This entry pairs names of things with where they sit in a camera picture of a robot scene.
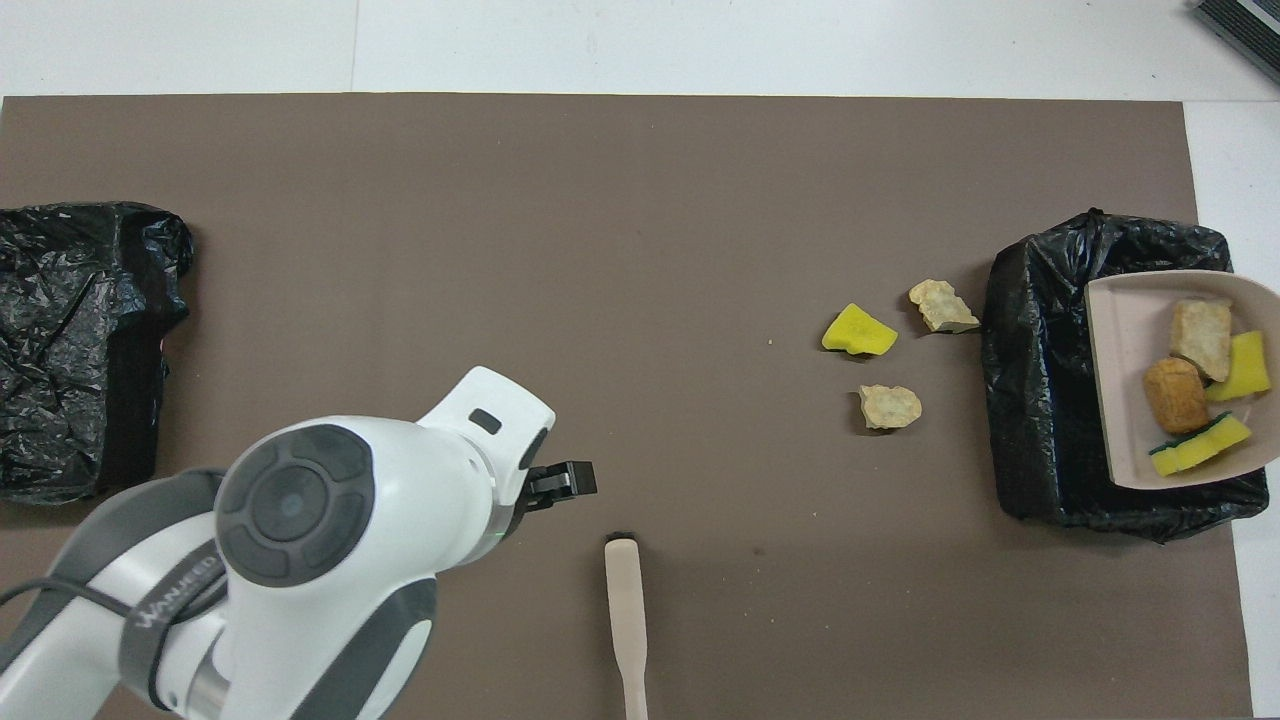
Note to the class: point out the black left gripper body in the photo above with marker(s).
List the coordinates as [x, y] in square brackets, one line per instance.
[540, 485]

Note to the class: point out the beige hand brush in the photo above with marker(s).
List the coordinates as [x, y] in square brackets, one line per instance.
[625, 600]

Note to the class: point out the beige plastic dustpan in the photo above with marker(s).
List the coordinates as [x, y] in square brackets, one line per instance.
[1120, 380]

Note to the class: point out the orange brown bread roll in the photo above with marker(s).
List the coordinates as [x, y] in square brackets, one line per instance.
[1176, 397]

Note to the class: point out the green and yellow sponge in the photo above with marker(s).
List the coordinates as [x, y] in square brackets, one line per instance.
[1200, 447]

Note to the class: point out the yellow notched sponge piece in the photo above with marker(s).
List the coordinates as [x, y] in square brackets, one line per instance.
[1245, 365]

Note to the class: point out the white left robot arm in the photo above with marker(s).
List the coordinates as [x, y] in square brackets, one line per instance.
[400, 480]

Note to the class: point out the black bag lined bin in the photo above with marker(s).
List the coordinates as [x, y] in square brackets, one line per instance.
[60, 350]
[1040, 400]

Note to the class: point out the brown table mat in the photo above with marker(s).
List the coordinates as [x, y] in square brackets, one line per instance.
[600, 180]

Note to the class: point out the yellow sponge scrap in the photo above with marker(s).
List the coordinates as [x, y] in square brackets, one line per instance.
[858, 332]

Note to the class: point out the tan cracker piece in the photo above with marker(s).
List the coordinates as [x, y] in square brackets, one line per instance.
[940, 305]

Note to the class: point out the dark ribbed panel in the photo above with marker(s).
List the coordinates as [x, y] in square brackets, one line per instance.
[1245, 25]

